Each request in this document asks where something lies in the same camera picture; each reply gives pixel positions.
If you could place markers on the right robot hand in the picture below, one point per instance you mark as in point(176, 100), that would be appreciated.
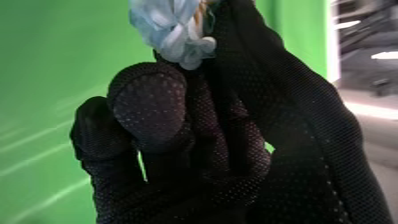
point(248, 150)

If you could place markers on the blue flower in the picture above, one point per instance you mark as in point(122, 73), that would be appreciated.
point(170, 30)

